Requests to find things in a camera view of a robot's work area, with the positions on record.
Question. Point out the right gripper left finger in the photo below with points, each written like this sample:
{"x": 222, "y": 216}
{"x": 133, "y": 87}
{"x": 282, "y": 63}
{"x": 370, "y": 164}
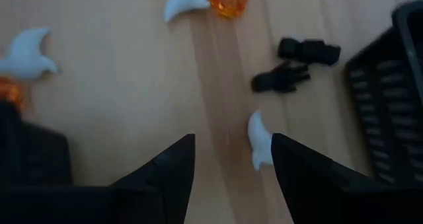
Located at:
{"x": 172, "y": 171}

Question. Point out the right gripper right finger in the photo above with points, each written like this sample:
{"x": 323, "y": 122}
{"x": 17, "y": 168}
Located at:
{"x": 297, "y": 171}

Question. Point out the white ghost figurine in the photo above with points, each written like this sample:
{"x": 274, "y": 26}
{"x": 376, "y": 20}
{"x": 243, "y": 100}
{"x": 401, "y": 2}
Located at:
{"x": 259, "y": 138}
{"x": 26, "y": 57}
{"x": 185, "y": 1}

